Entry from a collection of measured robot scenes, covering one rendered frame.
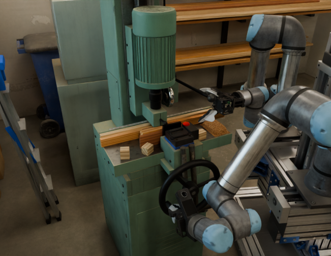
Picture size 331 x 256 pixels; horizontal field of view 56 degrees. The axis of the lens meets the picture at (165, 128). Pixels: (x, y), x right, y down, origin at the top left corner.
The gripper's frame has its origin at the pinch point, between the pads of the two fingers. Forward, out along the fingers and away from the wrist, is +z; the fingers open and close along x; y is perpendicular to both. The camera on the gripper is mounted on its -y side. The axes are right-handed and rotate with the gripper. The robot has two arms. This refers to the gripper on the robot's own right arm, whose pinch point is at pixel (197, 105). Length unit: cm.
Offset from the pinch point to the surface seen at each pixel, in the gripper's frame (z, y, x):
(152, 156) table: 21.6, -0.8, 19.7
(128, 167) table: 32.4, -1.0, 22.5
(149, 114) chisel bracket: 15.7, -16.4, 7.5
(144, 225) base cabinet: 26, -3, 60
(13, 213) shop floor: 91, -100, 105
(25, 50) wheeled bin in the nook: 56, -191, 9
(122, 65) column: 21.2, -33.8, -12.2
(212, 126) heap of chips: -13.1, -6.5, 15.8
